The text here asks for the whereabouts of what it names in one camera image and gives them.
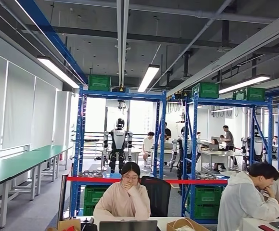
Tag white black humanoid robot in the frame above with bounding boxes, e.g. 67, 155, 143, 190
240, 125, 265, 171
103, 118, 133, 174
170, 126, 201, 192

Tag long ceiling light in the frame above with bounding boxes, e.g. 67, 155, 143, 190
137, 64, 160, 93
37, 56, 80, 89
219, 74, 271, 95

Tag yellow cardboard box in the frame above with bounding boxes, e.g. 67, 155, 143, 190
45, 218, 81, 231

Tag black barrier post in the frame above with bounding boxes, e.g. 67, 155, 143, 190
57, 173, 69, 220

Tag grey ceiling rail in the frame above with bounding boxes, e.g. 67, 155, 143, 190
116, 0, 130, 88

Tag grey laptop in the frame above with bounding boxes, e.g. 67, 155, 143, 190
99, 220, 158, 231

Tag green-topped workbench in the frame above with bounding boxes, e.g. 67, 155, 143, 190
32, 145, 72, 182
0, 155, 44, 229

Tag blue ceiling beam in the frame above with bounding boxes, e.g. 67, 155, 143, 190
15, 0, 88, 85

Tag cardboard box with handle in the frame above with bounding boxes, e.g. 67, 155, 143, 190
167, 218, 210, 231

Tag green plastic crate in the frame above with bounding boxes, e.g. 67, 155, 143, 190
88, 74, 111, 92
191, 82, 219, 100
188, 203, 220, 220
232, 87, 266, 102
195, 186, 223, 205
84, 186, 109, 205

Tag metal parts on shelf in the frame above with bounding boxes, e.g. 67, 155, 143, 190
195, 172, 217, 180
78, 169, 104, 178

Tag yellow black hoist trolley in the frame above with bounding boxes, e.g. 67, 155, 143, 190
112, 86, 130, 94

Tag hanging black cable loops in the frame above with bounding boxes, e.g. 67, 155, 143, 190
166, 102, 182, 114

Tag black office chair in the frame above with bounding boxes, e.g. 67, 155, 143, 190
140, 176, 172, 218

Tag red barrier tape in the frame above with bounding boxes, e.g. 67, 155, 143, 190
66, 176, 228, 185

